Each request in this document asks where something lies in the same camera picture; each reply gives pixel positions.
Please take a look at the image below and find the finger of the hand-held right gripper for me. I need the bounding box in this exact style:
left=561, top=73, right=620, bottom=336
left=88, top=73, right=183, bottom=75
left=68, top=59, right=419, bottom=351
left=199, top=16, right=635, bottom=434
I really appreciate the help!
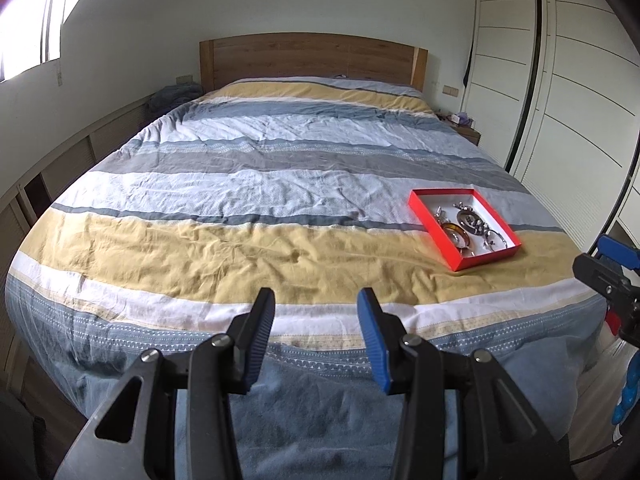
left=598, top=234, right=640, bottom=273
left=573, top=253, right=632, bottom=306

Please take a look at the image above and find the amber bangle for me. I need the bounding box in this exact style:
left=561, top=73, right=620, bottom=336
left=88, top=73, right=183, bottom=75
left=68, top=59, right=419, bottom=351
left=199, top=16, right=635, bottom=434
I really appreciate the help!
left=440, top=221, right=471, bottom=250

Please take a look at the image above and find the red jewelry box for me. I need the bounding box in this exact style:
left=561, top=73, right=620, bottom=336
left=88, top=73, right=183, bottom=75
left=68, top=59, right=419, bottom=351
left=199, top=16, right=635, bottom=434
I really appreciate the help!
left=407, top=189, right=523, bottom=273

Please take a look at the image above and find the wooden nightstand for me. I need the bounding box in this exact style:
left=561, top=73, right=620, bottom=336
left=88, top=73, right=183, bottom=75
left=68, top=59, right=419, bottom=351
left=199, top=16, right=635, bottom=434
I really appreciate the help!
left=435, top=110, right=482, bottom=147

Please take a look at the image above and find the striped bed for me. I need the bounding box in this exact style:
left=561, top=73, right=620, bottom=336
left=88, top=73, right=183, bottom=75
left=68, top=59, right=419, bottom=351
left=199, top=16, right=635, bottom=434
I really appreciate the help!
left=5, top=76, right=608, bottom=480

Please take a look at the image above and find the thin metal bangle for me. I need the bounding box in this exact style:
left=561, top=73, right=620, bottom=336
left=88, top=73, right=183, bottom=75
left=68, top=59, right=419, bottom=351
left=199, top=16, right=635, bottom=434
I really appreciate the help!
left=470, top=229, right=511, bottom=257

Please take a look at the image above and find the low beige cabinet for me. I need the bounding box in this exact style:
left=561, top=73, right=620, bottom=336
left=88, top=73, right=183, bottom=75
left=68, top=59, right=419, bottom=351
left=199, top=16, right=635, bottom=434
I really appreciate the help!
left=0, top=92, right=151, bottom=411

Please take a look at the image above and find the person's right hand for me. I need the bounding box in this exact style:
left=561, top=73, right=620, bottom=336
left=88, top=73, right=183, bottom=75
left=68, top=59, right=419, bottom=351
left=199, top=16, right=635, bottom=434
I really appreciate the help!
left=612, top=385, right=632, bottom=427

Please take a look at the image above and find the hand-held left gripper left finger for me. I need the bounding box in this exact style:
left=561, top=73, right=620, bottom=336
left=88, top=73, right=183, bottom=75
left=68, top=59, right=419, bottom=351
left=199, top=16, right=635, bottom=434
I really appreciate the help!
left=54, top=287, right=277, bottom=480

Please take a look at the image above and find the white wardrobe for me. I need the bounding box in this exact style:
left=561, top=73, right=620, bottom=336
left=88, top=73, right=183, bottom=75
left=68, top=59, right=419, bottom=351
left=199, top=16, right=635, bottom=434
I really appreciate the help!
left=462, top=0, right=640, bottom=261

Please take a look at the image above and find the window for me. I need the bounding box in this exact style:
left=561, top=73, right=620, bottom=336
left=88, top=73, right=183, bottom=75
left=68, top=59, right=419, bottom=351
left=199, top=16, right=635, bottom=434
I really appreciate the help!
left=0, top=0, right=113, bottom=81

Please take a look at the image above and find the dark brown bangle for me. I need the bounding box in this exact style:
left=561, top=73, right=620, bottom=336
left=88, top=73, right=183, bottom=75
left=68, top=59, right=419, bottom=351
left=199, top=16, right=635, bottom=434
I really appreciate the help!
left=456, top=210, right=488, bottom=236

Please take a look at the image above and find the wooden headboard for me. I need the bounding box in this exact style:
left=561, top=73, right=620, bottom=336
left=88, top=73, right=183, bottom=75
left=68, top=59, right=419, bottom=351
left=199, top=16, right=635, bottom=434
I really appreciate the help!
left=199, top=32, right=429, bottom=96

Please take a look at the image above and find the grey cloth pile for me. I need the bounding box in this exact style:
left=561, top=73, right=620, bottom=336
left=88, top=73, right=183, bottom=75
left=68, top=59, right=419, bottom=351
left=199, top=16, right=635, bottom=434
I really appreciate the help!
left=145, top=84, right=203, bottom=116

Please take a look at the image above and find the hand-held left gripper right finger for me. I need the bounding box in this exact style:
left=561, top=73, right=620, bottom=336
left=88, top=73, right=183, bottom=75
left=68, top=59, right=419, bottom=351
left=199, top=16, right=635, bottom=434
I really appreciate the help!
left=356, top=287, right=573, bottom=480

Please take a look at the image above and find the black cable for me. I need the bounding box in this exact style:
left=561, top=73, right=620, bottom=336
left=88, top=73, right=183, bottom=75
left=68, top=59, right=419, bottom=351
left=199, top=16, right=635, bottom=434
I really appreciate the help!
left=570, top=437, right=626, bottom=467

